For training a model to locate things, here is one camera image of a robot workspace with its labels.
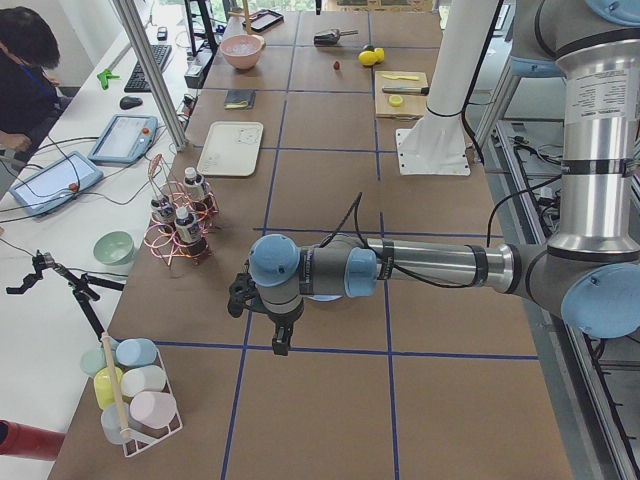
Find white cup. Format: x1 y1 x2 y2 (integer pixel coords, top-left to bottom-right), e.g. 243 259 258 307
121 365 167 397

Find yellow cup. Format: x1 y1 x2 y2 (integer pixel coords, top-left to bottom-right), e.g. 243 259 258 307
93 367 115 410

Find bottle with white cap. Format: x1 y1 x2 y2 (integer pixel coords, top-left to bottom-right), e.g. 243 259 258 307
184 167 207 211

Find pink cup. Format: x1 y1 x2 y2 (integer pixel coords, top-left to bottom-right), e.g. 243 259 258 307
129 391 177 429

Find aluminium frame post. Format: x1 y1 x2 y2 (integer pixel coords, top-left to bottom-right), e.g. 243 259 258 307
113 0 188 152

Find grey yellow cloth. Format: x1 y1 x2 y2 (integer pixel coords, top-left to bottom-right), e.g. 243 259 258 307
224 89 256 110

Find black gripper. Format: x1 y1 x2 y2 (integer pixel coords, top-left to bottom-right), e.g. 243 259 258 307
227 272 304 356

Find black camera tripod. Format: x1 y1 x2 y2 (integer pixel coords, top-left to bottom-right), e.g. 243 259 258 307
5 251 126 342

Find yellow lemon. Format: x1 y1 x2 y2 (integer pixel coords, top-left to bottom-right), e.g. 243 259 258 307
358 50 378 67
374 47 385 63

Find lemon half slice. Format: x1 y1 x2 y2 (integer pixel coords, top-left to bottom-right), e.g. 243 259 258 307
387 94 404 108

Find green plastic clamp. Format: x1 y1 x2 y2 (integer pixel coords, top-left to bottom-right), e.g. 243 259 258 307
97 69 120 90

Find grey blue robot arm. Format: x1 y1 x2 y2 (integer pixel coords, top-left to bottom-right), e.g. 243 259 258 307
228 1 639 355

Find copper wire bottle rack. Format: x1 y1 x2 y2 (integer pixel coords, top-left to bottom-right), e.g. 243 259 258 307
143 154 219 266

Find steel cylinder with black cap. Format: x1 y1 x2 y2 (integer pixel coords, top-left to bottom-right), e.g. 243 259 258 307
382 86 430 96

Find black tray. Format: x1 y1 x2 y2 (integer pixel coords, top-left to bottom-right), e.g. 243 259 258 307
249 9 284 33

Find teach pendant tablet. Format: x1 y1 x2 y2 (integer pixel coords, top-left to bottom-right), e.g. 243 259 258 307
88 114 158 165
9 151 103 216

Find green bowl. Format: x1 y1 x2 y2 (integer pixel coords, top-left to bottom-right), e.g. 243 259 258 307
93 231 135 266

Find person in dark clothes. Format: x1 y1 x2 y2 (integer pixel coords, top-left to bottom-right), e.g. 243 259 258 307
1 6 71 163

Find blue plate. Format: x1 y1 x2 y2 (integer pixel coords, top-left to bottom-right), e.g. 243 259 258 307
306 294 342 302

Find light blue cup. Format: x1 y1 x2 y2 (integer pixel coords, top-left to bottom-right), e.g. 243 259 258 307
100 403 128 445

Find red bottle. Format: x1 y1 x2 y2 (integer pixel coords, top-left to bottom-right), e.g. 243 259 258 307
1 420 65 461

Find black computer mouse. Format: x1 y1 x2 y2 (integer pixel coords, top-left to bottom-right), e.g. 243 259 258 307
119 95 143 110

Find pink bowl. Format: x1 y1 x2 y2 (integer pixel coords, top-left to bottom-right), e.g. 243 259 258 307
219 34 266 70

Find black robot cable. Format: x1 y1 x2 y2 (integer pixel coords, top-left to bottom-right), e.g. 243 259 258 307
319 191 564 289

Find wooden cutting board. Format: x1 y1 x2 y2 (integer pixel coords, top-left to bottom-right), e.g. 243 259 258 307
374 71 429 118

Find black keyboard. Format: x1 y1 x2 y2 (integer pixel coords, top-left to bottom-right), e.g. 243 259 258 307
123 44 173 93

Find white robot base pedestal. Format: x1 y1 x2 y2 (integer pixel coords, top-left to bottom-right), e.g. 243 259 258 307
396 0 502 176

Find cream bear tray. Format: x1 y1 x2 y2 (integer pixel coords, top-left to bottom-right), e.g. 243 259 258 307
196 121 264 177

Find pale green cup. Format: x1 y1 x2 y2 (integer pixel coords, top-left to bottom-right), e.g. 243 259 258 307
79 348 107 378

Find yellow plastic knife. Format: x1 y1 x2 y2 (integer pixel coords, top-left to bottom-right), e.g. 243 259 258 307
381 74 420 81

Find white wire cup rack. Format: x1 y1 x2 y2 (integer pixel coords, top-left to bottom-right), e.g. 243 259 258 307
111 339 183 458

